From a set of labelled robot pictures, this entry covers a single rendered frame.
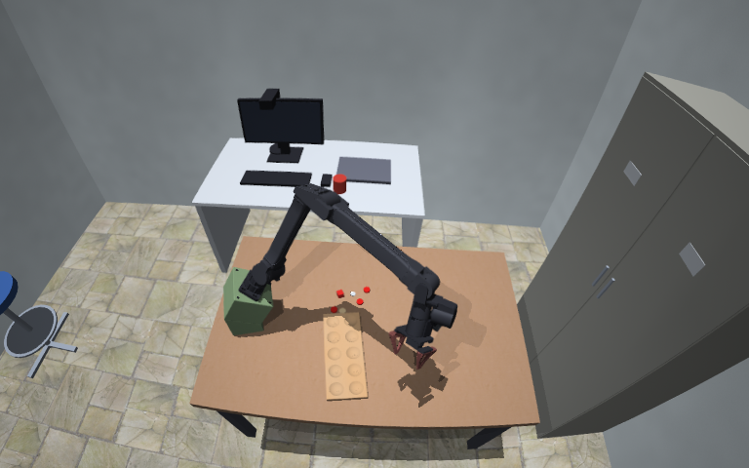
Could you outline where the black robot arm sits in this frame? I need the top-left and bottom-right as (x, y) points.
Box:
(238, 183), (457, 337)

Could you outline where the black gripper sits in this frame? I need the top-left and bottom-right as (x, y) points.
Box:
(389, 314), (437, 370)

